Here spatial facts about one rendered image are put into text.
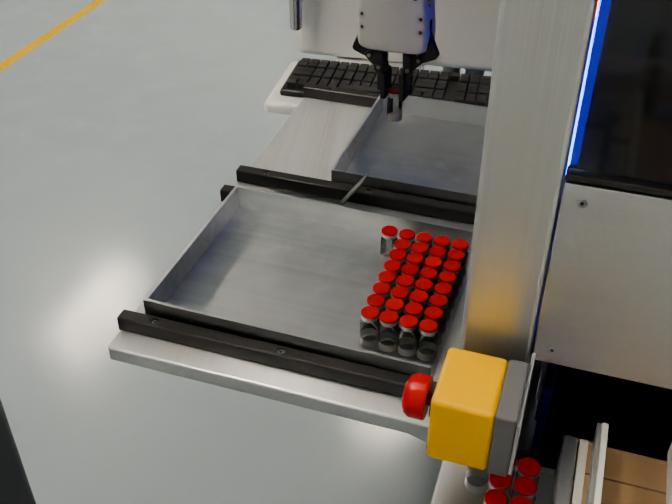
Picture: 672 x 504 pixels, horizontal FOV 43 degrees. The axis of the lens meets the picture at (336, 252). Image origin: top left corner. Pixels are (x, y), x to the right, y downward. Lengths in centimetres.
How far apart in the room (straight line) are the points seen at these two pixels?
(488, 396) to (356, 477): 127
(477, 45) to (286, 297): 87
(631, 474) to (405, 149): 68
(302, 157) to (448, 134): 24
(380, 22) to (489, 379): 60
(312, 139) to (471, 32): 51
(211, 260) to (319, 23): 81
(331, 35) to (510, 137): 117
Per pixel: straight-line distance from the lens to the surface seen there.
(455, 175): 129
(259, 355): 96
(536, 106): 65
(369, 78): 168
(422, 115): 144
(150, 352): 100
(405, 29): 118
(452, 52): 178
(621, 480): 83
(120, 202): 289
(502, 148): 67
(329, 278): 108
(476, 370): 75
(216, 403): 215
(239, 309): 104
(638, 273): 72
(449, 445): 76
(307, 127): 140
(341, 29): 180
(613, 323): 76
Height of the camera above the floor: 156
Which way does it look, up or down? 37 degrees down
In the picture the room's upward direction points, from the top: straight up
